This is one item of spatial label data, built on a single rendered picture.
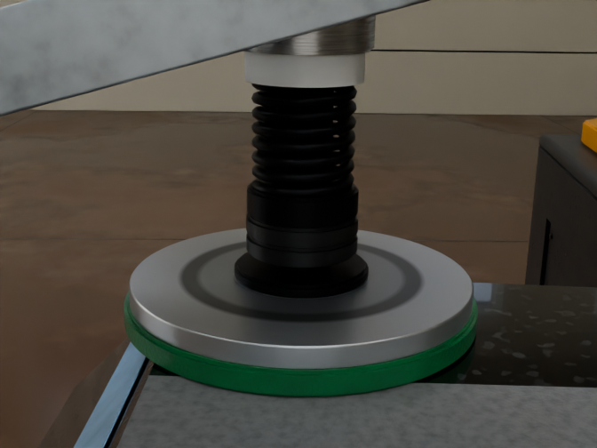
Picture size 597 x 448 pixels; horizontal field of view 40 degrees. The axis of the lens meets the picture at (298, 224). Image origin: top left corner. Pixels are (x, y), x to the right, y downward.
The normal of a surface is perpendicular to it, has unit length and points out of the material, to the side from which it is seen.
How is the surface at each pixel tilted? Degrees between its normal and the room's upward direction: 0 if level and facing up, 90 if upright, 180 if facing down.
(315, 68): 90
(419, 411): 0
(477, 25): 90
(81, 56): 90
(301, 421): 0
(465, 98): 90
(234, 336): 0
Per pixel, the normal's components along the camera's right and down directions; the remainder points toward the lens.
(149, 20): 0.10, 0.29
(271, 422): 0.01, -0.96
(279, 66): -0.39, 0.26
